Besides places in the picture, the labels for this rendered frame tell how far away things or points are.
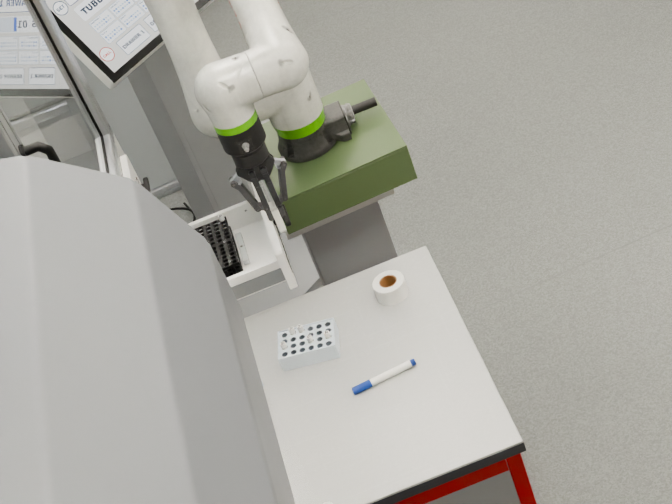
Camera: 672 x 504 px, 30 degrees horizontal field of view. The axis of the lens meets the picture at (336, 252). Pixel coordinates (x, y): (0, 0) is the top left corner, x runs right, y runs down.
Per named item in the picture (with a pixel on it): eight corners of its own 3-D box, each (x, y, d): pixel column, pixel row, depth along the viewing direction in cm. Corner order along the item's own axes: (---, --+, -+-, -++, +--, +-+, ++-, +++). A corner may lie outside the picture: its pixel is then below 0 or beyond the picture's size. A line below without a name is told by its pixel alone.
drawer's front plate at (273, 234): (272, 213, 292) (257, 177, 286) (298, 288, 270) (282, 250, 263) (265, 215, 292) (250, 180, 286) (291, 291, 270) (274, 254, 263)
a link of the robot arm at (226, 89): (181, 63, 251) (190, 89, 242) (239, 39, 251) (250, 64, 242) (206, 119, 259) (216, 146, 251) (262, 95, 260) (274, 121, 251)
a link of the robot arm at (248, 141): (252, 100, 260) (211, 117, 260) (262, 129, 250) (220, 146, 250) (262, 123, 263) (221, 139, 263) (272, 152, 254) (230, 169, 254)
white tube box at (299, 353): (338, 329, 265) (333, 317, 263) (340, 357, 259) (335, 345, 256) (283, 343, 267) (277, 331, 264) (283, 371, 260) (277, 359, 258)
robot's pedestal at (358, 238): (431, 325, 368) (359, 121, 320) (468, 391, 344) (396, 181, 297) (338, 367, 367) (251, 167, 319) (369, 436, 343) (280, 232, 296)
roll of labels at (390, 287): (385, 311, 265) (380, 297, 262) (371, 293, 270) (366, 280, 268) (414, 295, 266) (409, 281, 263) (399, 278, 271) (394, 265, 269)
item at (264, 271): (264, 215, 290) (256, 195, 286) (287, 281, 270) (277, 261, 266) (104, 279, 290) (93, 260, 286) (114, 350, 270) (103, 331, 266)
